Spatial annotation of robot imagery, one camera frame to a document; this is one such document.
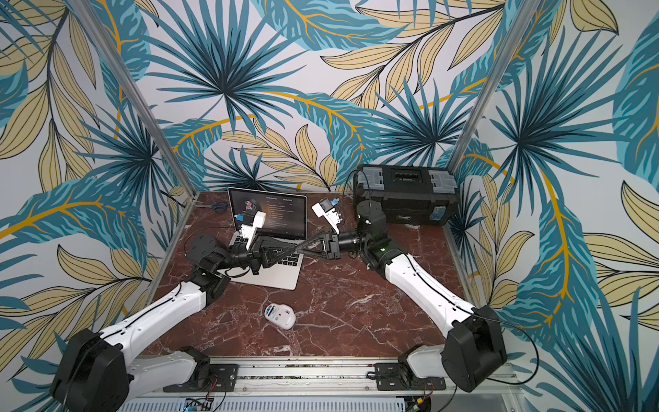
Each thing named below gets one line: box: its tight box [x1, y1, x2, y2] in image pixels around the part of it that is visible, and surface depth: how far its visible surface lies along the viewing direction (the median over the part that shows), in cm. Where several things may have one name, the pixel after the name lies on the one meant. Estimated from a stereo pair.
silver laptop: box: [221, 187, 309, 291], surface depth 94 cm
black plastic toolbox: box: [353, 163, 460, 225], surface depth 102 cm
